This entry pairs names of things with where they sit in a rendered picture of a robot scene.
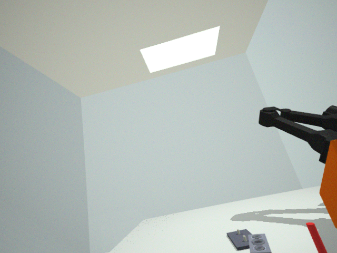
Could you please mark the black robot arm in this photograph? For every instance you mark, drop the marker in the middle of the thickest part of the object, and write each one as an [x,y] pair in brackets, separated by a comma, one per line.
[318,140]

